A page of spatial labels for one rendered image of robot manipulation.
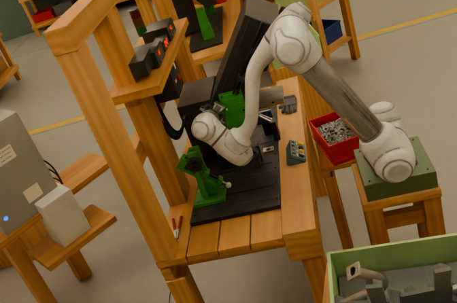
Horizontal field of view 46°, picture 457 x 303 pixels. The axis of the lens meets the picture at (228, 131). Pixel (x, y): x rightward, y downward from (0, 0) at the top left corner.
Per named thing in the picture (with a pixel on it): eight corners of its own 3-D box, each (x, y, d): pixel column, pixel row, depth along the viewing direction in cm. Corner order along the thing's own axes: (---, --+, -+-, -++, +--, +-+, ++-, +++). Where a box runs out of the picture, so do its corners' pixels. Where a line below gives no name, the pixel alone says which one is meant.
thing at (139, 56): (156, 61, 241) (149, 47, 238) (149, 75, 228) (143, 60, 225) (141, 65, 242) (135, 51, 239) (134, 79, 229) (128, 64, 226)
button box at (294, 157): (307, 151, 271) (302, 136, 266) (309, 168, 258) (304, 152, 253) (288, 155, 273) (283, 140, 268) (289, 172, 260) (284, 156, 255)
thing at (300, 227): (302, 96, 351) (297, 75, 344) (324, 255, 221) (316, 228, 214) (281, 100, 354) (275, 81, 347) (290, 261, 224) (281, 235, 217)
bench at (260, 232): (326, 187, 385) (297, 78, 345) (357, 371, 256) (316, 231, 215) (233, 206, 399) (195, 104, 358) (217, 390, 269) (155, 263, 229)
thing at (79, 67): (208, 101, 356) (156, -44, 312) (175, 258, 227) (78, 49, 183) (195, 104, 358) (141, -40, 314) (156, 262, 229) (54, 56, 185)
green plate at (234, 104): (253, 125, 272) (242, 85, 267) (251, 130, 264) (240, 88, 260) (231, 130, 274) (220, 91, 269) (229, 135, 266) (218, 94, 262)
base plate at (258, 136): (277, 97, 330) (276, 94, 329) (281, 208, 235) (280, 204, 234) (212, 113, 339) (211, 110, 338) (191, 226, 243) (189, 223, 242)
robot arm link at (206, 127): (190, 123, 235) (213, 143, 236) (182, 132, 220) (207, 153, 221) (205, 104, 232) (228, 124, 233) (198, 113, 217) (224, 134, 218)
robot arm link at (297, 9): (262, 26, 210) (260, 39, 198) (292, -10, 202) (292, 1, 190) (288, 46, 213) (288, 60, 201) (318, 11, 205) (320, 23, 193)
